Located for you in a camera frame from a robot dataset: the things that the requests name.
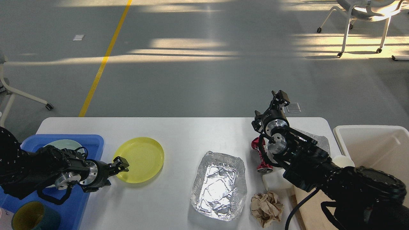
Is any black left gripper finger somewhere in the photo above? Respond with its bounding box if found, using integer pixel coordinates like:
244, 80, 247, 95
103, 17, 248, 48
109, 156, 129, 176

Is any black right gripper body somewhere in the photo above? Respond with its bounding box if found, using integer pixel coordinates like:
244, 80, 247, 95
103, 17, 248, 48
251, 109, 289, 134

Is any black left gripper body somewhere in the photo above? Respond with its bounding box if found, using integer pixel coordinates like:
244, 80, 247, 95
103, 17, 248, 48
79, 160, 111, 193

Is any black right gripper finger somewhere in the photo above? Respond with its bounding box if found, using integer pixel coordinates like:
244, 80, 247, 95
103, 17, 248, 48
268, 91, 282, 110
277, 90, 290, 109

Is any yellow plastic plate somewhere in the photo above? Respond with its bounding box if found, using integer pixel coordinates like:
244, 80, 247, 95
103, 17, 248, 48
114, 137, 165, 184

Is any dark teal ribbed mug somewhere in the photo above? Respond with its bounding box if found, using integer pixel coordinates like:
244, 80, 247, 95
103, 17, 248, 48
12, 201, 61, 230

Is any pink ribbed mug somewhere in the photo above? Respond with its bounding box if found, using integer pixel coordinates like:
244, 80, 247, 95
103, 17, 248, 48
0, 208, 14, 230

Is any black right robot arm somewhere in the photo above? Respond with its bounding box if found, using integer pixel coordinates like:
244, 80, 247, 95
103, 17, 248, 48
251, 90, 409, 230

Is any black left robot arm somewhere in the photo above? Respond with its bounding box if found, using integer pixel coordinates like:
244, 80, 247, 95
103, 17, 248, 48
0, 127, 129, 205

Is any pale green plate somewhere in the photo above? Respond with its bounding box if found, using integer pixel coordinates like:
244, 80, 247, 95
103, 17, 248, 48
43, 139, 82, 150

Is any blue plastic tray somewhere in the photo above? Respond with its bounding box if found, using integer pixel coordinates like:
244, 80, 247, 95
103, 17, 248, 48
0, 134, 104, 230

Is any crushed red soda can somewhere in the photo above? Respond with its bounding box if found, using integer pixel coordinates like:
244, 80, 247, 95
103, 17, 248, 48
250, 137, 273, 174

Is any aluminium foil tray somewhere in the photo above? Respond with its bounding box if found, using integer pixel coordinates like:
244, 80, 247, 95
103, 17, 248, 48
190, 151, 247, 222

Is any crumpled brown paper ball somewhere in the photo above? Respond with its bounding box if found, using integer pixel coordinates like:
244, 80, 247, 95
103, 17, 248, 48
250, 191, 284, 228

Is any wooden board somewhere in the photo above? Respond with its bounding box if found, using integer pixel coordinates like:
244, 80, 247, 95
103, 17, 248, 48
289, 191, 337, 230

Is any white chair base left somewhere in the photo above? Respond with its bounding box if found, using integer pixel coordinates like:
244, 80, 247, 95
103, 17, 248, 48
0, 53, 54, 127

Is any white plastic bin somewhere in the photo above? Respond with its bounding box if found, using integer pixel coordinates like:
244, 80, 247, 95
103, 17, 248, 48
333, 125, 409, 186

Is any white office chair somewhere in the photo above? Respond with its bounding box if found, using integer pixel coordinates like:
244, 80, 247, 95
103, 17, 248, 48
317, 0, 404, 58

